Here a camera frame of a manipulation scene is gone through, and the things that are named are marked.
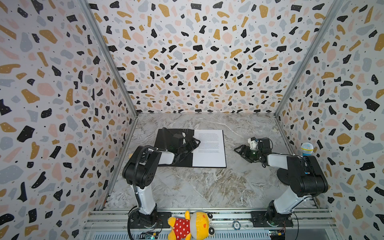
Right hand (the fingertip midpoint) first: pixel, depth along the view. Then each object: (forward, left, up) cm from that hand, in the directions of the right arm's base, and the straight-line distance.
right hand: (236, 149), depth 95 cm
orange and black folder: (-7, +31, -5) cm, 32 cm away
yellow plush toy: (-41, +23, +3) cm, 48 cm away
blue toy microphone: (-12, -28, +21) cm, 37 cm away
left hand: (+3, +25, +2) cm, 25 cm away
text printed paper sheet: (+1, +16, -6) cm, 17 cm away
